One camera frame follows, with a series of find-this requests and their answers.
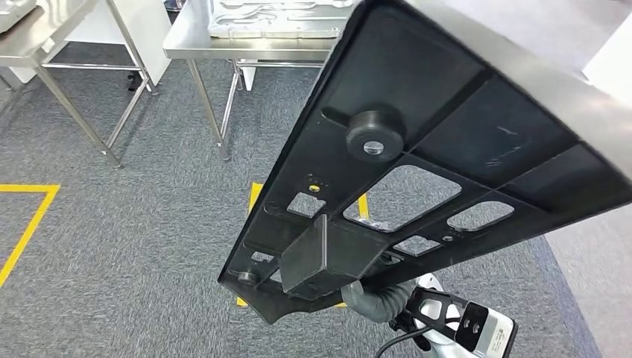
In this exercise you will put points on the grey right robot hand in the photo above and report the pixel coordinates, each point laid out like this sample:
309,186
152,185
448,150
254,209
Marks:
376,225

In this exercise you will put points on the black plastic panel part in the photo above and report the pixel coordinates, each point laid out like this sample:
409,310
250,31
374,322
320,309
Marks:
395,74

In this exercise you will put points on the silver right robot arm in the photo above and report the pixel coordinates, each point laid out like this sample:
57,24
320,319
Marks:
390,306

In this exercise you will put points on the stainless steel workbench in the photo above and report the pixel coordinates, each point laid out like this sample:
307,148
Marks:
190,34

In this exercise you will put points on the machined aluminium plate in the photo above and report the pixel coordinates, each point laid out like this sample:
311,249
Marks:
276,22

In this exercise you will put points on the white cabinet with light strip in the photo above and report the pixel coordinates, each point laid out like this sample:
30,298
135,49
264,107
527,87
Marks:
612,64

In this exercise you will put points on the white partition board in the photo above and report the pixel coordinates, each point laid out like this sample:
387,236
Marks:
153,34

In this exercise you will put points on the steel side table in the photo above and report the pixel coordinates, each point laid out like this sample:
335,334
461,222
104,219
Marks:
59,29

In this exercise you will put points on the pale grey tray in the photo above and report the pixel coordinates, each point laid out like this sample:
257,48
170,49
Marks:
15,12

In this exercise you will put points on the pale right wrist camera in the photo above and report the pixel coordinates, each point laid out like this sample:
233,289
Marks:
493,331

